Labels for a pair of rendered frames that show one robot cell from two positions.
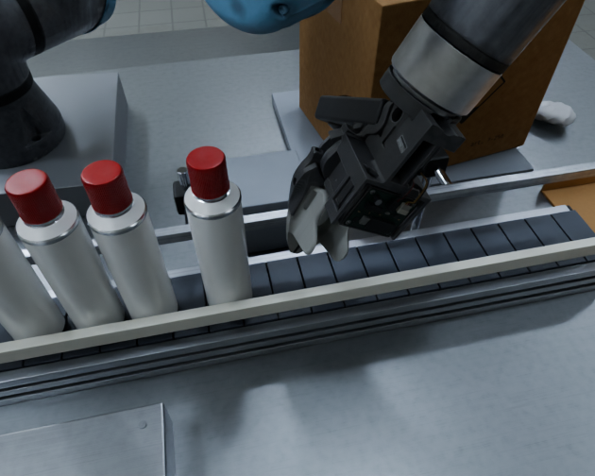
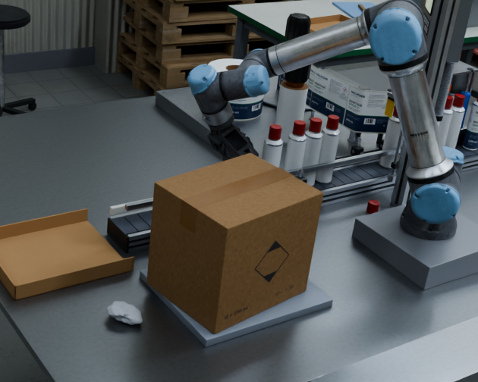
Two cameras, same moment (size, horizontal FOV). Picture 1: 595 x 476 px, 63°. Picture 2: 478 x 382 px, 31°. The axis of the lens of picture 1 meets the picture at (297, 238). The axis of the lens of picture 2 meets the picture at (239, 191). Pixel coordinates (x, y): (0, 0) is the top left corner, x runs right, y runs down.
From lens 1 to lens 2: 2.52 m
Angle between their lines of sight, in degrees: 101
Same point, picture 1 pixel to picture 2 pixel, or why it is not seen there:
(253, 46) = (395, 359)
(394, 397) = not seen: hidden behind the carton
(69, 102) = (427, 245)
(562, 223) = (132, 227)
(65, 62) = not seen: outside the picture
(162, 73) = (435, 319)
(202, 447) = not seen: hidden behind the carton
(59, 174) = (382, 217)
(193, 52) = (438, 344)
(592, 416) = (120, 199)
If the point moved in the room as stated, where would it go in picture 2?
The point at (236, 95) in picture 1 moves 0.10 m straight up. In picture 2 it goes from (361, 308) to (369, 273)
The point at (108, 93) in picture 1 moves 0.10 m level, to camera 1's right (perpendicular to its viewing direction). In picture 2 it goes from (416, 254) to (382, 258)
